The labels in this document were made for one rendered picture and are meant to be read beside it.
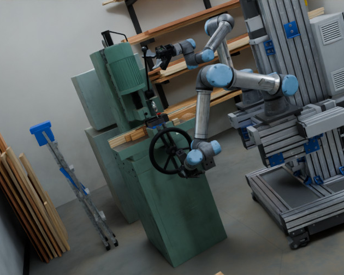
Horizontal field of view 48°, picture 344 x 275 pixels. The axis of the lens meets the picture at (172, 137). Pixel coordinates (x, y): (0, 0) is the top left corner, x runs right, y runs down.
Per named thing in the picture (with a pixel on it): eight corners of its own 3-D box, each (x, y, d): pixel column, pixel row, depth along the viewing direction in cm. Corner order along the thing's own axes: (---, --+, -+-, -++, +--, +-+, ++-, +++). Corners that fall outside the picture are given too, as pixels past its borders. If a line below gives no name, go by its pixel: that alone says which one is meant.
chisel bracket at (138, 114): (142, 123, 254) (137, 111, 252) (136, 121, 267) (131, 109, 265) (152, 118, 256) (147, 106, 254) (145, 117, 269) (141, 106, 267)
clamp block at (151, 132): (156, 143, 237) (151, 130, 235) (149, 141, 249) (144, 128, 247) (177, 133, 241) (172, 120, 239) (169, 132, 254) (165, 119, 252)
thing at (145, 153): (134, 161, 243) (132, 155, 242) (125, 156, 262) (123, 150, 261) (188, 136, 255) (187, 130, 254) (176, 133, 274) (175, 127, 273)
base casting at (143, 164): (136, 175, 244) (131, 162, 242) (115, 160, 297) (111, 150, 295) (196, 147, 258) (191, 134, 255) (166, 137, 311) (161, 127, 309)
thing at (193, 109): (126, 142, 256) (124, 136, 255) (126, 141, 258) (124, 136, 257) (201, 108, 273) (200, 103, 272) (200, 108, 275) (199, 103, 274)
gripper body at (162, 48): (153, 47, 247) (170, 41, 251) (154, 58, 253) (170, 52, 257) (159, 53, 243) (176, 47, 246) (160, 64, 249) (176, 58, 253)
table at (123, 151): (124, 163, 231) (120, 154, 229) (113, 155, 259) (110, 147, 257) (209, 124, 249) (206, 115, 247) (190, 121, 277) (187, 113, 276)
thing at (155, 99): (153, 116, 277) (147, 100, 274) (149, 115, 284) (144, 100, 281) (164, 111, 280) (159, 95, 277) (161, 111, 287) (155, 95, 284)
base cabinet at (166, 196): (173, 269, 261) (136, 175, 244) (147, 239, 314) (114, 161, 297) (228, 237, 274) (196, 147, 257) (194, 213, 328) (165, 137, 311)
